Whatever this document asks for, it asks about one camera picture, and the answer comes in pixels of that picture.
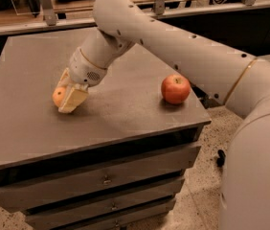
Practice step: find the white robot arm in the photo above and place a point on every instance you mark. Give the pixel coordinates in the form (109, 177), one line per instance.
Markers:
(239, 81)

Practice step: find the black chair leg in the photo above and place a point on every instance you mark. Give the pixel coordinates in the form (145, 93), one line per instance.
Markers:
(221, 158)

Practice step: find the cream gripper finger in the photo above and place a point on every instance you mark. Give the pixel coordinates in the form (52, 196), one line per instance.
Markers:
(73, 95)
(64, 79)

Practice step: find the red apple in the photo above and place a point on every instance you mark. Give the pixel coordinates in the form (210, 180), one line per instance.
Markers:
(175, 89)

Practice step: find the orange fruit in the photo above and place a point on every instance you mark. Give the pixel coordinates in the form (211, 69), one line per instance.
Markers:
(58, 95)

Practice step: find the grey drawer cabinet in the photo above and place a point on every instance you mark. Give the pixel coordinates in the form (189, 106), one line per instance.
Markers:
(117, 158)

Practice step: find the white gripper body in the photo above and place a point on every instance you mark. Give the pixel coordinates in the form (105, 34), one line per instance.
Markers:
(84, 69)

